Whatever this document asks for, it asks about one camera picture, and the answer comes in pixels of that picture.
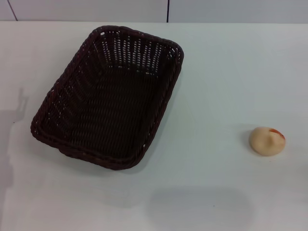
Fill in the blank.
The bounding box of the dark brown woven rectangular basket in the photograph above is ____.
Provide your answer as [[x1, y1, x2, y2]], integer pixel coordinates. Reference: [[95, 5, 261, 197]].
[[30, 25, 185, 171]]

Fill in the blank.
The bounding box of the beige bun with orange spot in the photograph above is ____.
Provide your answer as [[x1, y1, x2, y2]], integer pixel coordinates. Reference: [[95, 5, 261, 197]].
[[249, 126, 286, 157]]

